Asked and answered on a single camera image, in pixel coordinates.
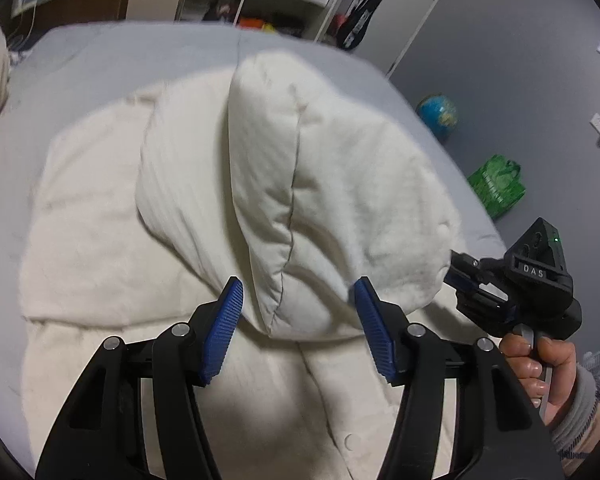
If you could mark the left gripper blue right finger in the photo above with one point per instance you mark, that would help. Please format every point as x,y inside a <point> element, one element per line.
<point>375,329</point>

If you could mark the dark wooden headboard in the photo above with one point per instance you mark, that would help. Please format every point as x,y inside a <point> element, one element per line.
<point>59,13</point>

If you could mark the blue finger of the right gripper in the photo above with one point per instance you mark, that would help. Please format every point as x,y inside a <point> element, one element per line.
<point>462,262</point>
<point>465,282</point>

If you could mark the yellow orange toy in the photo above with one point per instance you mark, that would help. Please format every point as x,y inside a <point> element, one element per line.
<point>256,24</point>

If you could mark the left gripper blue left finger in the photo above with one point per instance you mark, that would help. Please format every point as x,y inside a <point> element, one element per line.
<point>217,324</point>

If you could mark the grey-blue bed sheet mattress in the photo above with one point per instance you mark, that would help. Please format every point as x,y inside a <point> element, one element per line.
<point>76,69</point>

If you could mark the blue desk globe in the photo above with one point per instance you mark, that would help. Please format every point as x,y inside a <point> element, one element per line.
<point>439,114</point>

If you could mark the person's right hand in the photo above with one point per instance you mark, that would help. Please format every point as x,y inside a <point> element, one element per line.
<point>547,373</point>

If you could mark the black Yonex racket bag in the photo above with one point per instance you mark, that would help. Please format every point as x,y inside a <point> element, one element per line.
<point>352,31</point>

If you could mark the green plastic bag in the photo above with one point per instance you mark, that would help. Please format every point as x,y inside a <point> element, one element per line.
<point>497,185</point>

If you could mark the right forearm striped sleeve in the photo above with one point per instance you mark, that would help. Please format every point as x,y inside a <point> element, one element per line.
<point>577,436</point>

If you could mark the white hooded puffer jacket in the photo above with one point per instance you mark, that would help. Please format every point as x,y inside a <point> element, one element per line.
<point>263,170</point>

